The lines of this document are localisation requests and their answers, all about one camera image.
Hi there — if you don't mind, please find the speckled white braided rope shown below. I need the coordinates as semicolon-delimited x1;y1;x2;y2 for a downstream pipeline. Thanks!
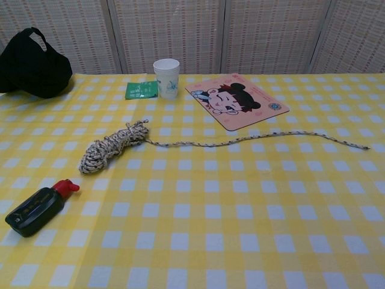
78;119;371;176

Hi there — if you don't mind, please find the white paper cup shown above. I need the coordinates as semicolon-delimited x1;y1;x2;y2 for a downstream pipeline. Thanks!
153;58;180;100

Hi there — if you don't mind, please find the green foil packet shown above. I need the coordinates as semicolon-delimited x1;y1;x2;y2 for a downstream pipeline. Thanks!
125;80;159;100

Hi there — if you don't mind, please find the pink cartoon mouse pad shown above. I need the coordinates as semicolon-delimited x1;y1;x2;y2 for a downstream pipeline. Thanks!
184;72;291;132

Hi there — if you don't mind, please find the yellow checked tablecloth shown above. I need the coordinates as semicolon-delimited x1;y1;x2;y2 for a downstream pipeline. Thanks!
0;72;385;289

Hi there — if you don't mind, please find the woven bamboo folding screen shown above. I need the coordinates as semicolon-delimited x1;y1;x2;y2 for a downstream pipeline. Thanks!
0;0;385;75

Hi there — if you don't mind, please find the black red small tool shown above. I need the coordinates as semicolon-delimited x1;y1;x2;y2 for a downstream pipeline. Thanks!
5;179;81;238

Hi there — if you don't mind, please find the black baseball cap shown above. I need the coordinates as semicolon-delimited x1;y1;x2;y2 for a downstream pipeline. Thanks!
0;26;73;99

